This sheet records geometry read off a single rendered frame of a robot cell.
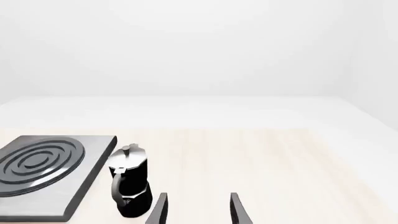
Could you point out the black moka pot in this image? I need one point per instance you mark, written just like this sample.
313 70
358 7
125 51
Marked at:
132 177

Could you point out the flat black stove plate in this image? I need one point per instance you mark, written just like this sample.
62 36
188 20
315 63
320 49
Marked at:
40 170

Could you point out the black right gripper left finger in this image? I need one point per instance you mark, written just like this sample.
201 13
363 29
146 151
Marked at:
159 211

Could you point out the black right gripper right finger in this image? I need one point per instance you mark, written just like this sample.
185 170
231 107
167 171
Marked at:
238 212

